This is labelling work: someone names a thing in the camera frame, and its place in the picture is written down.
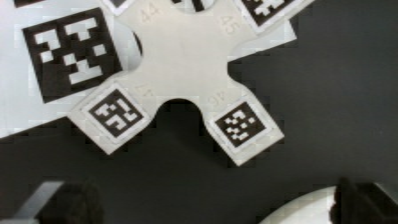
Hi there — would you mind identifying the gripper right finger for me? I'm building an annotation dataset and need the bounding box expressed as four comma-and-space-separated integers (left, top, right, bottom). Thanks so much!
334, 178, 398, 224

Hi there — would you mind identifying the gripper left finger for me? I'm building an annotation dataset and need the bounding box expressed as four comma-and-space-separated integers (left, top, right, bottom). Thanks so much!
11, 181, 105, 224

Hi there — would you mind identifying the white round table top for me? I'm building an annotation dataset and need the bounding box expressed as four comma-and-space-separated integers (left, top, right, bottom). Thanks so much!
260, 187, 336, 224

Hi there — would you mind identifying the white cross-shaped table base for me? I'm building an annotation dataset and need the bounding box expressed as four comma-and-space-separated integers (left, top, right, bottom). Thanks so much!
68, 0, 315, 164

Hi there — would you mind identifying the white marker sheet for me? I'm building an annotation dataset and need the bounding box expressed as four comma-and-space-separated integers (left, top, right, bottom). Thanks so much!
0, 0, 299, 139

